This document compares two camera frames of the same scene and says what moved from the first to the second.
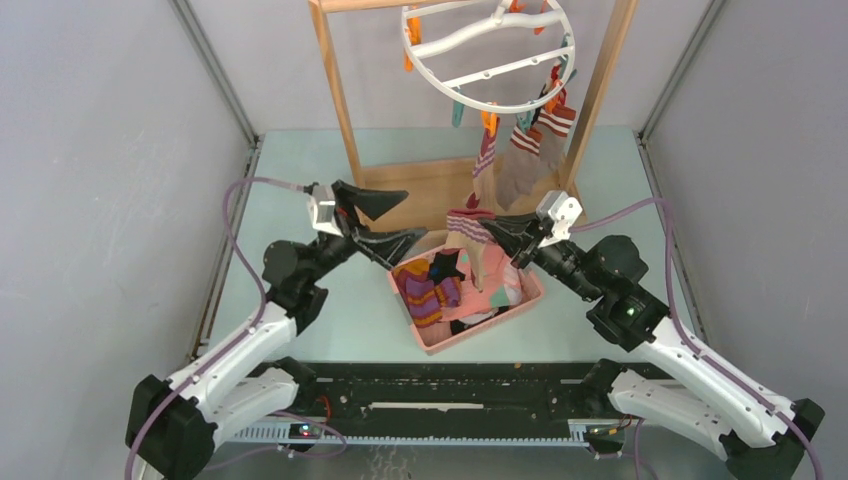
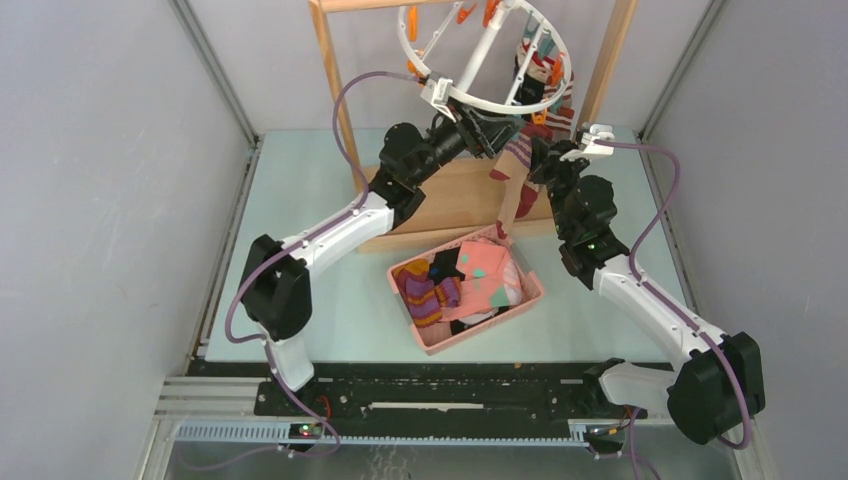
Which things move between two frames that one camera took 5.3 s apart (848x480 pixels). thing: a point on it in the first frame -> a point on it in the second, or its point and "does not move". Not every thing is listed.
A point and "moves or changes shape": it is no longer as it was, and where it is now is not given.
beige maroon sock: [466, 231] -> [513, 171]
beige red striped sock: [483, 195] -> [529, 194]
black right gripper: [514, 236] -> [546, 158]
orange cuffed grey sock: [554, 125] moves or changes shape
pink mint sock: [493, 294] does not move
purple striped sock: [424, 297] does not move
